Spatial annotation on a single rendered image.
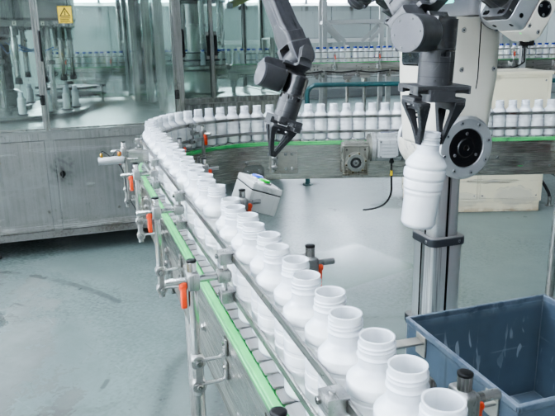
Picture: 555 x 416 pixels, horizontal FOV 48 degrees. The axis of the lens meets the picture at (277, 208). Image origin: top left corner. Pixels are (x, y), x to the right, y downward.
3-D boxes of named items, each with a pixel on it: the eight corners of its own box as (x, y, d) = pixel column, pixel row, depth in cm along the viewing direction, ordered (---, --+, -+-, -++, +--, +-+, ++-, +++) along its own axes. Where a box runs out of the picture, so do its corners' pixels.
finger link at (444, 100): (462, 147, 102) (468, 89, 99) (423, 148, 100) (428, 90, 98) (441, 139, 108) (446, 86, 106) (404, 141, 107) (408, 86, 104)
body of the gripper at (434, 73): (471, 97, 100) (476, 50, 98) (415, 98, 98) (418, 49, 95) (450, 93, 106) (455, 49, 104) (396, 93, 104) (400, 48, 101)
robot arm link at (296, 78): (314, 76, 148) (304, 74, 153) (289, 67, 144) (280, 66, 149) (305, 104, 148) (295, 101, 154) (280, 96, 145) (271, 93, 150)
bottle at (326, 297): (315, 434, 72) (314, 304, 68) (298, 406, 78) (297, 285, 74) (362, 425, 74) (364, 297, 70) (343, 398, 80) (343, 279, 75)
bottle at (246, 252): (249, 309, 107) (245, 217, 103) (280, 314, 105) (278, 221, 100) (231, 323, 102) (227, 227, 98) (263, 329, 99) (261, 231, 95)
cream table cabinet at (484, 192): (514, 194, 591) (524, 68, 560) (541, 210, 531) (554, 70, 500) (399, 196, 591) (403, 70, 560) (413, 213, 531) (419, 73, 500)
